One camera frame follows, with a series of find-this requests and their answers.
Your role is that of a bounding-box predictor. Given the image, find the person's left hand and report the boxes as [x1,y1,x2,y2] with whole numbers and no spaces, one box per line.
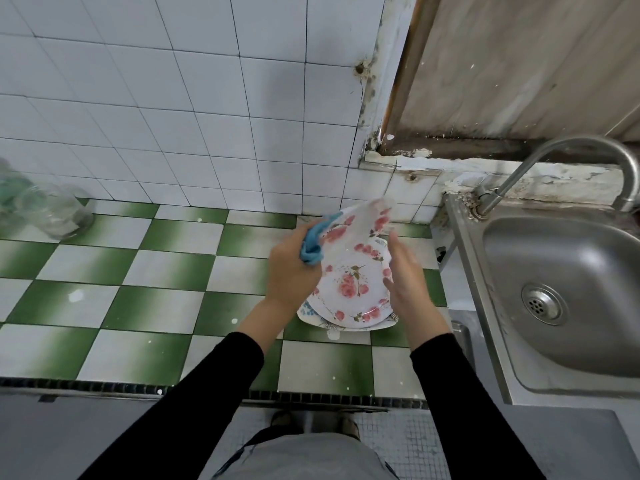
[263,221,325,314]

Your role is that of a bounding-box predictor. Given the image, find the person's right hand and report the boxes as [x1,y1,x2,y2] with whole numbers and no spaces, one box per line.
[382,231,452,351]

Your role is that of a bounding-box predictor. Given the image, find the blue cleaning cloth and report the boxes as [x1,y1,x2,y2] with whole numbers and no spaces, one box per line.
[299,212,347,268]

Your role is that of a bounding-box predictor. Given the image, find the white plate pink roses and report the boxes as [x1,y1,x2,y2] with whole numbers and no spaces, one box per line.
[306,196,397,324]

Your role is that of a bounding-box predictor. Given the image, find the person's right forearm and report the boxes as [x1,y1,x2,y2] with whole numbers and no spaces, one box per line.
[400,320,548,480]

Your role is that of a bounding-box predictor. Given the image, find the person's left forearm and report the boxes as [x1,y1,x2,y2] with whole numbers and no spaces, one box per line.
[80,297,297,480]

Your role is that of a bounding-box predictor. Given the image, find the white plate blue pattern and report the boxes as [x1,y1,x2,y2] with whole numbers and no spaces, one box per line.
[297,299,328,326]

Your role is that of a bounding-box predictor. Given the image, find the person's right shoe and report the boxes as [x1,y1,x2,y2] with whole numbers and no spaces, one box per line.
[334,414,362,441]

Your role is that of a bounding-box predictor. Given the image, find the person's shoe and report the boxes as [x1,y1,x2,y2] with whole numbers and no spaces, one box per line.
[334,414,362,441]
[270,411,302,431]

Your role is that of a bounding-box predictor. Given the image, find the metal sink drain strainer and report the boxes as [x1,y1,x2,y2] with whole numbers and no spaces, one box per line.
[521,283,570,327]

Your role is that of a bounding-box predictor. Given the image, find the stainless steel sink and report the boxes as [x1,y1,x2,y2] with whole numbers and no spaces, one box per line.
[442,194,640,406]

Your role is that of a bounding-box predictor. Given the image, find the person's left shoe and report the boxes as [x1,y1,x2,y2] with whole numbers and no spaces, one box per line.
[270,411,302,431]

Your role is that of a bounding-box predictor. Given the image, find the person's grey apron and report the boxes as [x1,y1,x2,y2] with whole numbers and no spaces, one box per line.
[214,429,402,480]

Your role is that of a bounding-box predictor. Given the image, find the curved metal faucet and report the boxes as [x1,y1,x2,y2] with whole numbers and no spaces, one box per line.
[472,135,640,220]

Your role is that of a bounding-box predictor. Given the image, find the clear glass jar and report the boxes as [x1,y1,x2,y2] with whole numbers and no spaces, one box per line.
[15,182,96,241]

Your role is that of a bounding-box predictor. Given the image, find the green tinted glass jar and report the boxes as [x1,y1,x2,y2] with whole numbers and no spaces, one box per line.
[0,159,32,236]

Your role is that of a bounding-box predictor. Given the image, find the weathered wooden window frame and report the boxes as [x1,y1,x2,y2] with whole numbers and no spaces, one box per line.
[357,0,640,168]

